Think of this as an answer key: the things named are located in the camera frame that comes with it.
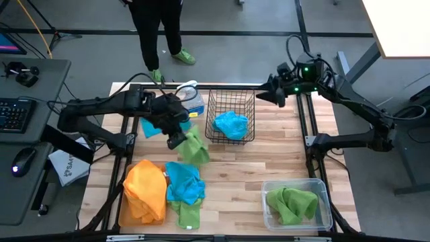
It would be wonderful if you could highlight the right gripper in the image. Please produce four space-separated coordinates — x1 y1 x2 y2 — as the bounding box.
257 79 303 108

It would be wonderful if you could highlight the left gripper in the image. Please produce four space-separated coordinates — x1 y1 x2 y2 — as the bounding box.
153 93 189 151

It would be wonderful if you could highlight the green microfiber towel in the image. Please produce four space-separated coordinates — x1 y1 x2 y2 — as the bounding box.
174 124 211 165
266 187 319 226
167 198 204 231

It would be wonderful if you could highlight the teal microfiber towel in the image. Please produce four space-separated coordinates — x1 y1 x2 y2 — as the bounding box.
139 117 192 139

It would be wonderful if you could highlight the clear spray bottle white trigger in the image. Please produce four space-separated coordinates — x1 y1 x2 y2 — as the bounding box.
176 79 206 117

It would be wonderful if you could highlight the blue microfiber towel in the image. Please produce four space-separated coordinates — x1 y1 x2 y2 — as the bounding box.
212 110 250 141
164 161 206 206

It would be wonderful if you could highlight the yellow-orange microfiber towel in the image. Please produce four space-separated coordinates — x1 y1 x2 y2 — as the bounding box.
123 159 168 216

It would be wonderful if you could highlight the orange translucent tray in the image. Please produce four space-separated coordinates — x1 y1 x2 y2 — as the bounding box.
118 163 168 227

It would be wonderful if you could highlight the clear plastic bin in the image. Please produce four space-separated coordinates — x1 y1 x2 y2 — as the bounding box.
261 177 333 232

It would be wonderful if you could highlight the grey table leg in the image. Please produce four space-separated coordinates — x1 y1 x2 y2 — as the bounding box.
337 42 383 116

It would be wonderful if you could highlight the person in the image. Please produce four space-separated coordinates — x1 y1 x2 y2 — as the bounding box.
126 0 197 83

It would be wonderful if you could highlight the white printed bag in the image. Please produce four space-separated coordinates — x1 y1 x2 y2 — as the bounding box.
48 136 91 188

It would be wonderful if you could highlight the black slanted beam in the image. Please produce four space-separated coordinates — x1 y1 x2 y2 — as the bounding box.
42 124 95 165

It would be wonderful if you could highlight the grey desk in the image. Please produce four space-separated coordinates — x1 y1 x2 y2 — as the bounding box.
0 58 72 227

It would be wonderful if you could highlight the white table top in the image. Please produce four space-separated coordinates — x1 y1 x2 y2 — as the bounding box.
361 0 430 60

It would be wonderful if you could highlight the black computer mouse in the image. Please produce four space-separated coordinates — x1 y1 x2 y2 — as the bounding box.
11 147 38 178

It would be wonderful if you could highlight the black tripod stand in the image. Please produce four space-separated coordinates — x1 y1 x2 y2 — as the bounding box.
26 0 83 51

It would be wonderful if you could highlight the backlit black keyboard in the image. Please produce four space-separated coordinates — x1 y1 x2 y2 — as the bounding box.
0 97 37 134

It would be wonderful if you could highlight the computer monitor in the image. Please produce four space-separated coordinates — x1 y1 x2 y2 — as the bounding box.
0 30 28 56

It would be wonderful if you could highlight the black wire basket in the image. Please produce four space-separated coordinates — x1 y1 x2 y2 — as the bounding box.
204 87 256 145

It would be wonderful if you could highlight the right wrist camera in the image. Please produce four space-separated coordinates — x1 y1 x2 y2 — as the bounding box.
277 63 292 80

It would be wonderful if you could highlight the black metal table frame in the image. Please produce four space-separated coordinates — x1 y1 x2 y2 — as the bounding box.
79 82 362 242

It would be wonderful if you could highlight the silver metal bracket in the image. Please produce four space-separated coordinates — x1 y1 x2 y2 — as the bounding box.
294 236 332 242
106 234 145 242

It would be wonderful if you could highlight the black clamp mount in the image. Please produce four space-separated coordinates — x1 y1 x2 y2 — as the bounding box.
2 61 40 88

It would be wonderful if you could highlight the yellow cable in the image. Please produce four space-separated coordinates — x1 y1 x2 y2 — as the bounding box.
16 0 54 60

